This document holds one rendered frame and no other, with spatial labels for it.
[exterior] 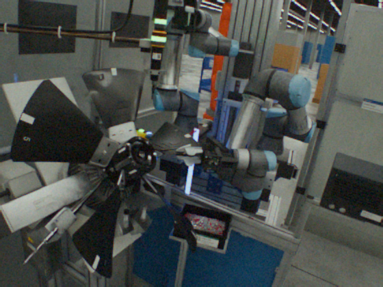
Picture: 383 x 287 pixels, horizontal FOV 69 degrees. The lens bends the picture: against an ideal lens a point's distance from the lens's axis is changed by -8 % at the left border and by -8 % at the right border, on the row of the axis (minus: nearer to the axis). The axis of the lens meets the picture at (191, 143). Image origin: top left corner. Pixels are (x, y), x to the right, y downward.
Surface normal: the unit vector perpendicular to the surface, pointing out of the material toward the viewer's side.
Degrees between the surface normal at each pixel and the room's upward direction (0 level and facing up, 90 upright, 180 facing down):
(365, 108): 90
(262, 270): 90
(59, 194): 50
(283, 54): 90
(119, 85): 41
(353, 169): 15
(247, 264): 90
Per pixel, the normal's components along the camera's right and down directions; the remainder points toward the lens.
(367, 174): 0.00, -0.83
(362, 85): -0.50, 0.24
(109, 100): 0.11, -0.37
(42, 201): 0.74, -0.37
